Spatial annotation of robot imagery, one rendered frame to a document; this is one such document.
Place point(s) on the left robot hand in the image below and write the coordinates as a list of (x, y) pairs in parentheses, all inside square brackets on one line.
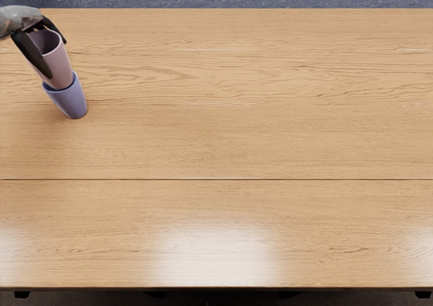
[(17, 19)]

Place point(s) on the pale pink cup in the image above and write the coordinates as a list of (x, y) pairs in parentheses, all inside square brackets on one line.
[(57, 60)]

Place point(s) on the lavender blue cup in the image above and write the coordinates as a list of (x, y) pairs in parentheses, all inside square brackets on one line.
[(69, 99)]

